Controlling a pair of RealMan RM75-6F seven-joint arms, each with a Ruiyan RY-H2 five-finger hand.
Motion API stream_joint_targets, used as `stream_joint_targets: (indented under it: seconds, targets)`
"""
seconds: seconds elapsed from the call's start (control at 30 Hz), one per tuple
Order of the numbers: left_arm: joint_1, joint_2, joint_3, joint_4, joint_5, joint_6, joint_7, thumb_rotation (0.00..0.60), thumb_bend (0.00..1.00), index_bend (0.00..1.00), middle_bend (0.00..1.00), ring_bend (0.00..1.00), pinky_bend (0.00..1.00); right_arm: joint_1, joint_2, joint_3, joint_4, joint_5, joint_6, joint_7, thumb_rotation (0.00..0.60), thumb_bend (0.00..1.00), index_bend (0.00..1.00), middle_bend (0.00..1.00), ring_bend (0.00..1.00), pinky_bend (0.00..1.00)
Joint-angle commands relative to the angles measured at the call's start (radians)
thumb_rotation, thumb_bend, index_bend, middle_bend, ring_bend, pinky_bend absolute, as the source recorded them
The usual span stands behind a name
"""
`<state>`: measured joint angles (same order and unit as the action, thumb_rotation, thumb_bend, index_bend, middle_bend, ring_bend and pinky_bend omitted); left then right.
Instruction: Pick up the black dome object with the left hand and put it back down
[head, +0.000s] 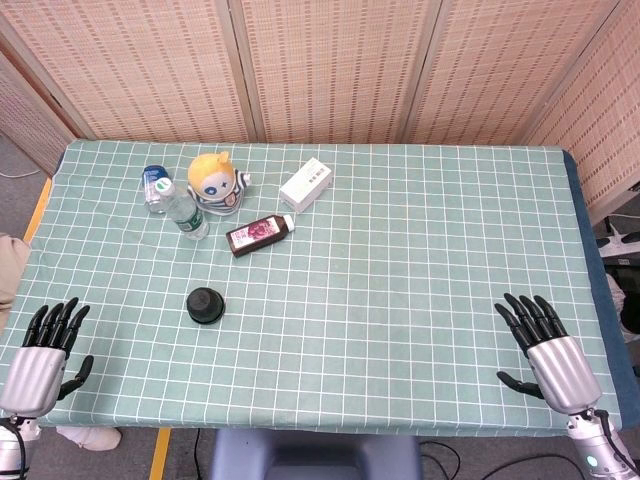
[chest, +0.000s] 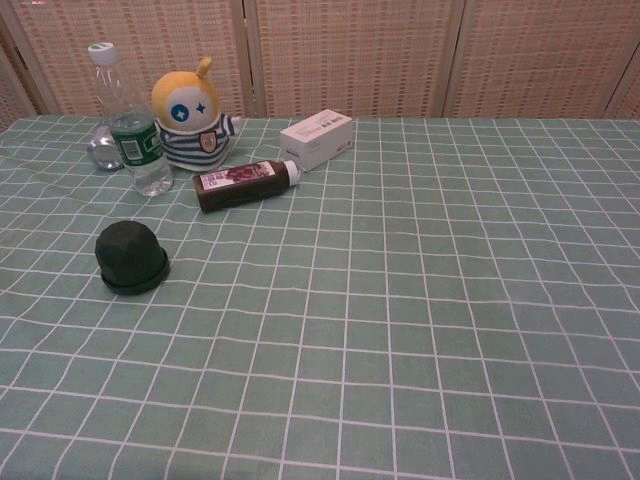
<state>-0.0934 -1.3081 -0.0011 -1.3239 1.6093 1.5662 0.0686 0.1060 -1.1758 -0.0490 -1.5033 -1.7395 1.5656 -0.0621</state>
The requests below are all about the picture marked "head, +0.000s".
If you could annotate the bamboo folding screen panel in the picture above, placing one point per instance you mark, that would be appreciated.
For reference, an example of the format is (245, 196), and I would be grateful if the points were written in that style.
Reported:
(25, 125)
(335, 70)
(140, 70)
(605, 125)
(500, 70)

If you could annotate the white shoe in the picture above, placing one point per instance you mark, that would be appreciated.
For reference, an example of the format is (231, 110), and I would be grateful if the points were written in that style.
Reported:
(92, 436)

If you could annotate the yellow plush doll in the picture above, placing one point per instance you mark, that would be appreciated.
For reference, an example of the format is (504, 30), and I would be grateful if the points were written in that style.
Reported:
(212, 180)

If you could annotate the dark blue table cover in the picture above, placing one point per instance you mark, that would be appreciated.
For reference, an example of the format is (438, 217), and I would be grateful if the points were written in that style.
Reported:
(600, 280)

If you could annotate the clear water bottle green label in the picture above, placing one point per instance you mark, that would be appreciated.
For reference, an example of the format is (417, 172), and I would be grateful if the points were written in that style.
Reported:
(187, 215)

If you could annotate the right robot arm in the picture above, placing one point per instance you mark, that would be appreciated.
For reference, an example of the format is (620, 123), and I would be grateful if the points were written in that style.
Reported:
(595, 450)

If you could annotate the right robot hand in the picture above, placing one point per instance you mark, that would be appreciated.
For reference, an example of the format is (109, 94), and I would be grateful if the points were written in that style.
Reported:
(562, 370)

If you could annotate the black bag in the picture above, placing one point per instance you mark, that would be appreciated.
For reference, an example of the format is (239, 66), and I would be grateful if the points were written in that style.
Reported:
(614, 280)

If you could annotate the blue soda can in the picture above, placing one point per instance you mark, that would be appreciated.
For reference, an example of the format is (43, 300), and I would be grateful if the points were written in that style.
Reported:
(152, 182)

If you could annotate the white carton box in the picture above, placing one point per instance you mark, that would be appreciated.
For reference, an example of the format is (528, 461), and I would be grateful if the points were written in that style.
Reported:
(305, 187)

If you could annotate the dark juice bottle white cap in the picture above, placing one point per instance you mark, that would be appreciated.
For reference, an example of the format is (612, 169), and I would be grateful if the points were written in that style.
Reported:
(255, 235)

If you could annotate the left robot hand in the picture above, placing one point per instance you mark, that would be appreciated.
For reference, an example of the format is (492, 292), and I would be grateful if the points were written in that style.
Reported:
(32, 372)

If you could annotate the green checkered tablecloth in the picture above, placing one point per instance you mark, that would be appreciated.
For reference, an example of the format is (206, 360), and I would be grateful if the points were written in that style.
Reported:
(375, 300)

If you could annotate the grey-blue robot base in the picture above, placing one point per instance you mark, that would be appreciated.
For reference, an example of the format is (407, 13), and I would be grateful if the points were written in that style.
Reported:
(310, 455)

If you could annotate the person's beige trouser leg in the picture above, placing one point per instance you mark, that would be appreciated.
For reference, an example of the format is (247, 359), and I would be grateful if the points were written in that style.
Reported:
(12, 280)

